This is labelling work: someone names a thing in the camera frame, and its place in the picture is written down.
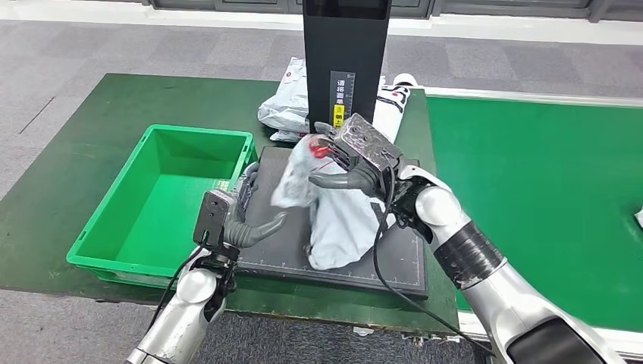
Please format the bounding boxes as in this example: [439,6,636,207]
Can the green conveyor belt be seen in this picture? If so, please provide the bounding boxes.
[427,95,643,334]

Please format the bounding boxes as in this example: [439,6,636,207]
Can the aluminium conveyor frame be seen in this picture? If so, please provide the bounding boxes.
[424,86,643,360]

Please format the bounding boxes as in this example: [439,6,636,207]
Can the green plastic crate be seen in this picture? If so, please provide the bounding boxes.
[66,124,259,291]

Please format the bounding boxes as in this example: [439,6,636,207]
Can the flat white parcel bag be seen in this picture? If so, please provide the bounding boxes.
[269,129,310,144]

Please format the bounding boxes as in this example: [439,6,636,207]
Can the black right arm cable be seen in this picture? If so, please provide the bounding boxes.
[372,165,497,356]

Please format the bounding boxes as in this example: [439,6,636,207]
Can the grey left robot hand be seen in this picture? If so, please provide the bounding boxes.
[193,162,289,262]

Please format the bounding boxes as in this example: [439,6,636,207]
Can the large white parcel black print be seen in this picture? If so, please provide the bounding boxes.
[257,56,413,146]

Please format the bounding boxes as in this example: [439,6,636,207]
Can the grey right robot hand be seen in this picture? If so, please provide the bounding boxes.
[308,112,420,202]

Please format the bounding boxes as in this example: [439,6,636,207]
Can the dark green table mat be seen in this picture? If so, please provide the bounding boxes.
[0,73,460,337]

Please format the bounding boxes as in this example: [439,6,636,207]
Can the white parcel bag red print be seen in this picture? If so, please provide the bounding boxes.
[271,133,398,271]

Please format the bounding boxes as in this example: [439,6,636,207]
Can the black inbound scanning machine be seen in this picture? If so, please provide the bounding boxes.
[236,0,429,300]

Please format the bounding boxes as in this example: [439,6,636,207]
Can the label strip on machine column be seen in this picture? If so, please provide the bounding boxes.
[328,70,356,130]

